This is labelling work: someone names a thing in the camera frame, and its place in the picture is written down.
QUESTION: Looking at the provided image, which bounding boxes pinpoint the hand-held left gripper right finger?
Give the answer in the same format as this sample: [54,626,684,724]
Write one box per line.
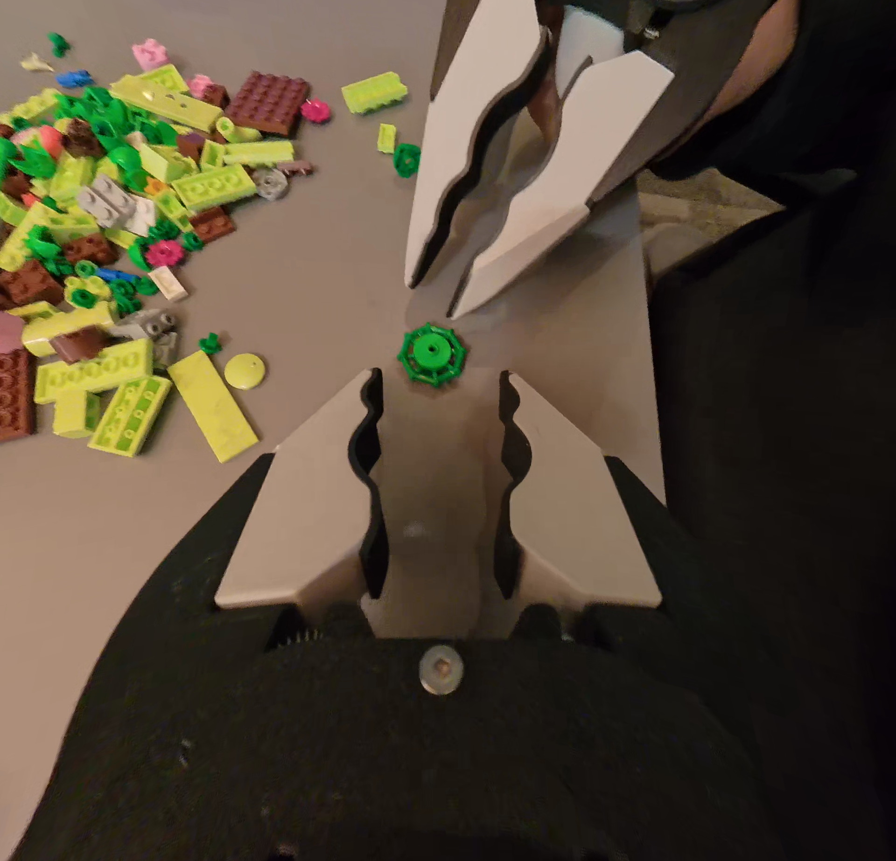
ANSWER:
[493,370,664,611]

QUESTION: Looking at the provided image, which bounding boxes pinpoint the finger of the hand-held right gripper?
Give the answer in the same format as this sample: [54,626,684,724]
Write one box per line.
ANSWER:
[447,48,678,321]
[405,0,550,292]

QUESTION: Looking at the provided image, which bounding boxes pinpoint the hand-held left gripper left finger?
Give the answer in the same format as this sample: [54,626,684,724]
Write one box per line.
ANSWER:
[213,368,391,610]

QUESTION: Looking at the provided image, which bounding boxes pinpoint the green spoked wheel piece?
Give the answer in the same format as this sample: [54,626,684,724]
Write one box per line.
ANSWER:
[398,322,468,389]

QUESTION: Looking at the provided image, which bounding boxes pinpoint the person's right forearm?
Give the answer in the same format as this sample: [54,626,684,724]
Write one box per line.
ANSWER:
[651,0,858,183]

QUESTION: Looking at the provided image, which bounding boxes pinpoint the person's right hand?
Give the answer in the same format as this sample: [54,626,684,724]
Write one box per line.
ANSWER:
[528,79,563,154]

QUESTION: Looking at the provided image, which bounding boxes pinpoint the lime studded brick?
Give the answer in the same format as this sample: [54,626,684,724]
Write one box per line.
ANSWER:
[341,71,409,115]

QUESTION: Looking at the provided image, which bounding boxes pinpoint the long lime flat tile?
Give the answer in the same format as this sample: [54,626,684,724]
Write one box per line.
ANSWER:
[167,349,260,464]

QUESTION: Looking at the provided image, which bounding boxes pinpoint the lime round dome piece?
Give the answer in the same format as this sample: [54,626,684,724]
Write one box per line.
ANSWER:
[223,352,267,391]

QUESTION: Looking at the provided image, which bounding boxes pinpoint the dark maroon studded plate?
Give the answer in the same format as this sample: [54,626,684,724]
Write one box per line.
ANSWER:
[224,69,311,139]

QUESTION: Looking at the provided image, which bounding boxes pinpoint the pile of colourful toy bricks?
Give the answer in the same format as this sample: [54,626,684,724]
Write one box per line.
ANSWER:
[0,32,316,456]

